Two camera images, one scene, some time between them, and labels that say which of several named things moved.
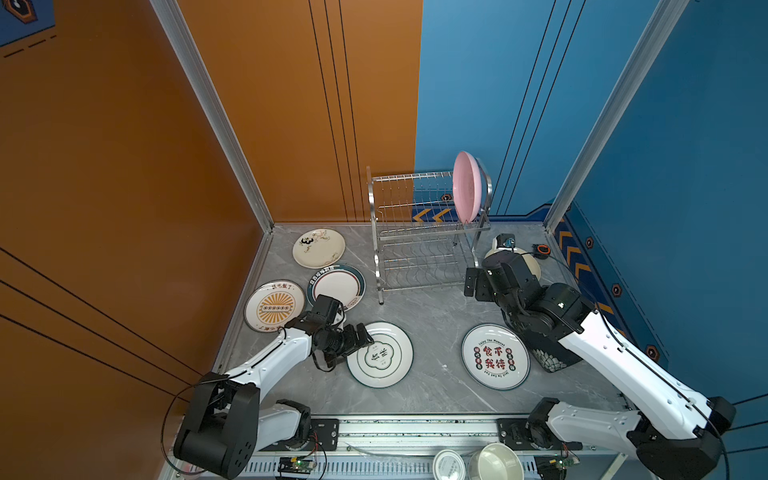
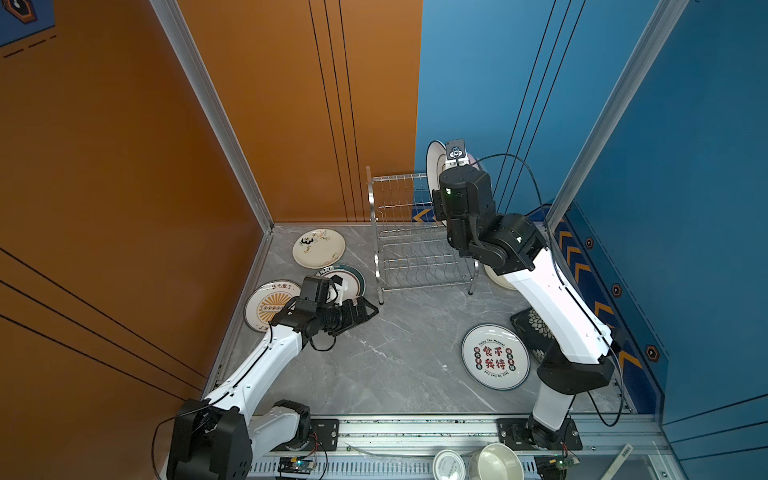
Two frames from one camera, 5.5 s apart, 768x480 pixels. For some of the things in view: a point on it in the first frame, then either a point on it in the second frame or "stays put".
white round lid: x=448 y=465 stays put
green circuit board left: x=295 y=465 stays put
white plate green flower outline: x=385 y=363 -> x=436 y=157
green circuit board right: x=562 y=463 stays put
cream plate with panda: x=319 y=248 stays put
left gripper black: x=352 y=343 -> x=351 y=319
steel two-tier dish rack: x=420 y=243 stays put
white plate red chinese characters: x=496 y=357 stays put
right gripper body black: x=483 y=291 -> x=458 y=238
